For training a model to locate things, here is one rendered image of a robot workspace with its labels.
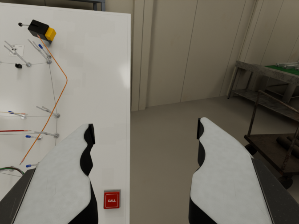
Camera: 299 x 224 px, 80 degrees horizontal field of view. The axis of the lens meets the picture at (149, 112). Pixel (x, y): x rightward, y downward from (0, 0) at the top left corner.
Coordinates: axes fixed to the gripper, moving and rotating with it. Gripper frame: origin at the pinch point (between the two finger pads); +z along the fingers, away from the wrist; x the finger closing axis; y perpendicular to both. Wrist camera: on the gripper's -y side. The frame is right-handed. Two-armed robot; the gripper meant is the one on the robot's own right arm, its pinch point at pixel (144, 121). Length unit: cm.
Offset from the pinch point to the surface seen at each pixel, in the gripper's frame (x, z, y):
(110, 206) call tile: -15, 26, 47
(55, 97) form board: -36, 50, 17
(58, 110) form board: -34, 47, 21
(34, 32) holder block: -39, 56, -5
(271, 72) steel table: 229, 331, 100
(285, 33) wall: 346, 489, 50
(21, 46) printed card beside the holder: -49, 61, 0
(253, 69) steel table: 213, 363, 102
